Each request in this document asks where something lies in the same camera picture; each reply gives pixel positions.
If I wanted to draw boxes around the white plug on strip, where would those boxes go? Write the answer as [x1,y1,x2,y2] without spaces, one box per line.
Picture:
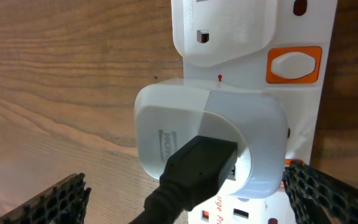
[171,0,279,67]

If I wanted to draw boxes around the white power strip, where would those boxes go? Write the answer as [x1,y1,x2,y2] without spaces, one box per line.
[182,1,337,223]

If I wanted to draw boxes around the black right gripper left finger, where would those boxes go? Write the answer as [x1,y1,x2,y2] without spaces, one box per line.
[0,173,91,224]

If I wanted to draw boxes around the black USB charging cable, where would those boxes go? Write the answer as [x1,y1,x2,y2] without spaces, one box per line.
[129,135,239,224]

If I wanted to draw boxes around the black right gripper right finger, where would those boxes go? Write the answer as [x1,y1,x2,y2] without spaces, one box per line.
[282,160,358,224]

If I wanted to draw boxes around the white USB charger adapter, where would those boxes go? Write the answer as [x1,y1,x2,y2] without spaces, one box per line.
[134,78,288,198]

